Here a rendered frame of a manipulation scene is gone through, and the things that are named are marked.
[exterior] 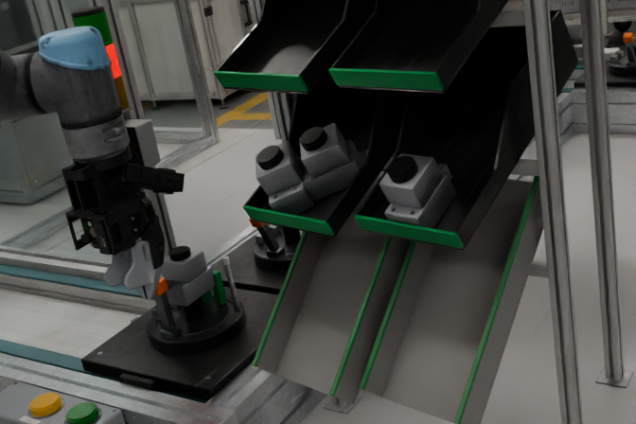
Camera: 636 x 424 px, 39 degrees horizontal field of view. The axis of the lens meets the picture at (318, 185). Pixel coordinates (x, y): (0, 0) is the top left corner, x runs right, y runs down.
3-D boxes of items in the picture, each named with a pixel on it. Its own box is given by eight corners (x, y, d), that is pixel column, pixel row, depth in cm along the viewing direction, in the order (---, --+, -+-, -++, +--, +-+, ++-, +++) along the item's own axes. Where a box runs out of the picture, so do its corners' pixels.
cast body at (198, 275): (186, 307, 122) (175, 261, 120) (164, 303, 124) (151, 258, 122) (224, 279, 128) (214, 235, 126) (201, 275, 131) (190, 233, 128)
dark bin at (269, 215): (334, 238, 95) (304, 191, 91) (252, 220, 104) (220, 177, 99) (455, 65, 107) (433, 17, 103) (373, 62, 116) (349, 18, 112)
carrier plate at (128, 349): (213, 403, 112) (209, 388, 112) (83, 371, 126) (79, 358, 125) (314, 310, 131) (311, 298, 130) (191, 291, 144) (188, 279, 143)
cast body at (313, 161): (314, 202, 100) (286, 158, 96) (311, 178, 104) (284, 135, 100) (382, 173, 98) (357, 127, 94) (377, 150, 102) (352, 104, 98)
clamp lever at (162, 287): (170, 333, 121) (156, 285, 118) (159, 331, 122) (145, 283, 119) (186, 319, 124) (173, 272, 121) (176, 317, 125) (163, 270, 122)
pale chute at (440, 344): (478, 432, 92) (457, 423, 89) (380, 397, 101) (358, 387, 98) (557, 185, 98) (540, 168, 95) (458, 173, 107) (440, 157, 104)
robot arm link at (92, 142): (93, 110, 114) (138, 110, 109) (101, 144, 115) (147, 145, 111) (48, 129, 108) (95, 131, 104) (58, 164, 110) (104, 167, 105)
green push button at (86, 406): (84, 436, 110) (79, 423, 109) (62, 430, 112) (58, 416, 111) (107, 417, 113) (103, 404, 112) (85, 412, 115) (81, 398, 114)
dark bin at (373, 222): (464, 252, 87) (436, 200, 82) (362, 231, 95) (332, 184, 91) (579, 62, 99) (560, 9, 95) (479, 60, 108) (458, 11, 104)
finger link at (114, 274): (107, 312, 117) (89, 249, 114) (137, 291, 121) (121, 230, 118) (124, 315, 115) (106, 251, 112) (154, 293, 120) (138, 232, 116)
